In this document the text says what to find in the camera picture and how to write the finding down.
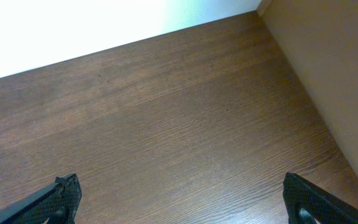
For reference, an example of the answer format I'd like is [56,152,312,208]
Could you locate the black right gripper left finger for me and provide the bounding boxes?
[0,174,82,224]

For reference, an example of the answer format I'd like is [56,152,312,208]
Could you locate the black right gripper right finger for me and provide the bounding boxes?
[283,172,358,224]

